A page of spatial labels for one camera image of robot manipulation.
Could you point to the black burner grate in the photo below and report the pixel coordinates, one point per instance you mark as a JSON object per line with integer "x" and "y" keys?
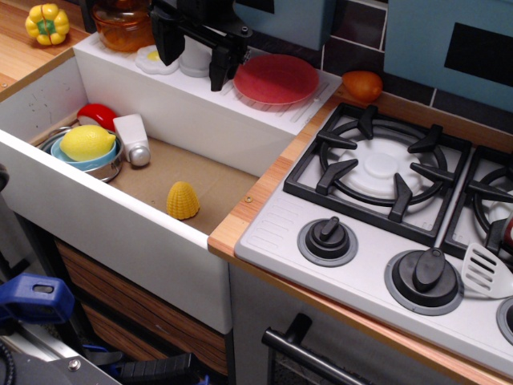
{"x": 384, "y": 172}
{"x": 483, "y": 205}

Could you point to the silver metal pot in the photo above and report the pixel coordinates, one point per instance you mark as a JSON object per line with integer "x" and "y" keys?
{"x": 105, "y": 173}

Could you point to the orange toy fruit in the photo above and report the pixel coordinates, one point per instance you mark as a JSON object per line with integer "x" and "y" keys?
{"x": 364, "y": 86}

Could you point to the blue clamp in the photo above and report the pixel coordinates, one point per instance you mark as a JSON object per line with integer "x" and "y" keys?
{"x": 36, "y": 299}

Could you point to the yellow toy corn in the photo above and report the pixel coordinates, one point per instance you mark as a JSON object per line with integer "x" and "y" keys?
{"x": 182, "y": 202}

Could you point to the red white toy mushroom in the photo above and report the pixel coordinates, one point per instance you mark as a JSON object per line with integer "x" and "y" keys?
{"x": 97, "y": 114}

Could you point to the grey toy faucet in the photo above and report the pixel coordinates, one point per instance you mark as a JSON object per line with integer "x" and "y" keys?
{"x": 195, "y": 59}

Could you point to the orange glass jar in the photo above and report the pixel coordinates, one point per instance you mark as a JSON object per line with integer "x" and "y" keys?
{"x": 123, "y": 26}

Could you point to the white slotted spatula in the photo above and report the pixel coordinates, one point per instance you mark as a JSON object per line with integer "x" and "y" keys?
{"x": 485, "y": 273}

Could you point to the black small stove knob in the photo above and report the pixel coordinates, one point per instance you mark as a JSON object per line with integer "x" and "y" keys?
{"x": 327, "y": 242}

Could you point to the black right burner grate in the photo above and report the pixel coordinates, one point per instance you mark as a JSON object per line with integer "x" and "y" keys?
{"x": 483, "y": 205}

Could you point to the toy fried egg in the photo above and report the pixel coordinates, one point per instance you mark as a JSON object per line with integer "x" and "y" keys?
{"x": 148, "y": 60}

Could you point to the white toy sink basin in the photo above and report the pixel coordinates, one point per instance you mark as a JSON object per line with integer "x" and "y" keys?
{"x": 218, "y": 142}

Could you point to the yellow toy lemon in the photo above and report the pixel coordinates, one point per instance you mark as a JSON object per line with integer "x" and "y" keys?
{"x": 87, "y": 142}

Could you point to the white salt shaker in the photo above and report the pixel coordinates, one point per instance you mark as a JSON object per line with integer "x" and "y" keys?
{"x": 131, "y": 131}

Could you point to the black large stove knob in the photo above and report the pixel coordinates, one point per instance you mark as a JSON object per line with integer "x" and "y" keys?
{"x": 424, "y": 282}

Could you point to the black left burner grate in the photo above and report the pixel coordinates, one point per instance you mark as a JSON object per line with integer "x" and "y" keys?
{"x": 384, "y": 172}

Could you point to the black ribbed tool handle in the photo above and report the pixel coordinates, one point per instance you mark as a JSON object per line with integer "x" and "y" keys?
{"x": 179, "y": 369}

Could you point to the partial right stove knob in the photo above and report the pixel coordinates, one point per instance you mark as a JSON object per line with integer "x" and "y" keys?
{"x": 504, "y": 319}

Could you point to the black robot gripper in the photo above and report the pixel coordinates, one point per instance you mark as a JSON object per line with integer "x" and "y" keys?
{"x": 212, "y": 23}

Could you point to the light blue bowl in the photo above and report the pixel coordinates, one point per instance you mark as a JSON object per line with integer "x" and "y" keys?
{"x": 86, "y": 165}

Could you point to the black oven door handle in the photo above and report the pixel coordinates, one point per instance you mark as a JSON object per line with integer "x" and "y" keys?
{"x": 288, "y": 344}

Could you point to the yellow toy bell pepper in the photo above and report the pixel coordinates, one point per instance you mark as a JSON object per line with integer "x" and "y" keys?
{"x": 48, "y": 24}

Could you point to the red plastic plate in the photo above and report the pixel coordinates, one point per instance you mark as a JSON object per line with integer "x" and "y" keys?
{"x": 276, "y": 79}

